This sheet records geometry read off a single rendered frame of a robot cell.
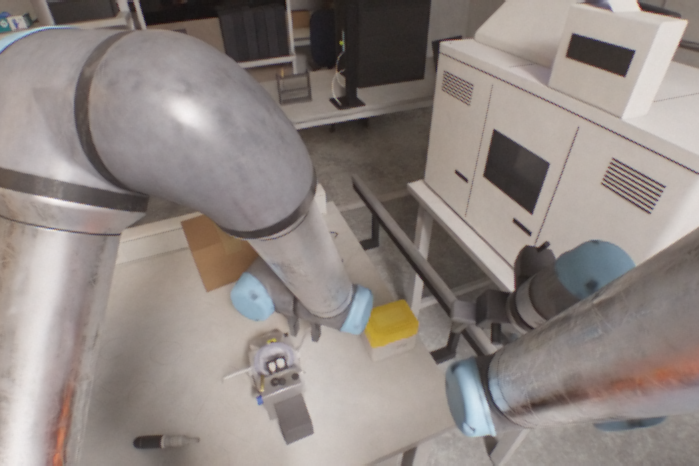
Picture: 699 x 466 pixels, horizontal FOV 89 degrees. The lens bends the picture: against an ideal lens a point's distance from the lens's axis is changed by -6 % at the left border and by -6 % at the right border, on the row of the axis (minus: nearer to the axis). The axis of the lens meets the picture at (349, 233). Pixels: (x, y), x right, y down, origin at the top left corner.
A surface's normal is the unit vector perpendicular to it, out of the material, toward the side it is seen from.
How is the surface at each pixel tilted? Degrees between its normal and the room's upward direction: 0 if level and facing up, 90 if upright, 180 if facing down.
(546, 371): 92
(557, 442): 0
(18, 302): 55
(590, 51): 90
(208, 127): 70
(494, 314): 24
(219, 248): 90
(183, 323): 0
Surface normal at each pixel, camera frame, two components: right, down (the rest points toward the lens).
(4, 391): 0.24, 0.06
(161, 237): 0.36, 0.58
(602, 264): 0.04, -0.44
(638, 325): -1.00, -0.01
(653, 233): -0.93, 0.25
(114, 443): -0.02, -0.77
